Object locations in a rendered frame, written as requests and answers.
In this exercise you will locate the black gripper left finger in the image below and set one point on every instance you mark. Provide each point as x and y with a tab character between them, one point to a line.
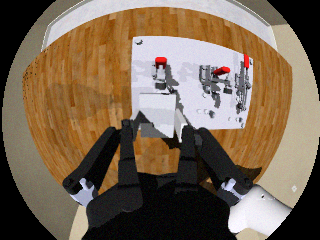
85	181

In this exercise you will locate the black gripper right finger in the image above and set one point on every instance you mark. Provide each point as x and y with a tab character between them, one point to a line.
230	183

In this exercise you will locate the black toggle clamp with red handle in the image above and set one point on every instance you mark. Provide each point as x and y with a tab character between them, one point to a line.
158	71

